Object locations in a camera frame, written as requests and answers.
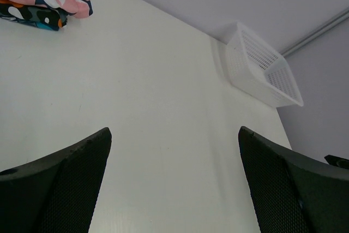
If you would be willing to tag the blue orange patterned shorts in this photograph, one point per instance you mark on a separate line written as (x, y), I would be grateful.
(39, 25)

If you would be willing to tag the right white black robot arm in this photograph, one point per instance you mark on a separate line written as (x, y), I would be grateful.
(337, 161)

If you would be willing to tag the white perforated plastic basket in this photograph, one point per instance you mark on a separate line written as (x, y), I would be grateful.
(256, 68)

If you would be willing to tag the orange camouflage shorts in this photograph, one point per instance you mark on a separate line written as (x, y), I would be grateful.
(13, 12)

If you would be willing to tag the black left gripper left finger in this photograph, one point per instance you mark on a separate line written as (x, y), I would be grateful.
(58, 192)

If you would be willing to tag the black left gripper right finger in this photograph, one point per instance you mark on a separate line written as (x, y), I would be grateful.
(292, 192)

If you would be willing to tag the right aluminium frame post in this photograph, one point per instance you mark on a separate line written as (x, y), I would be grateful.
(319, 31)

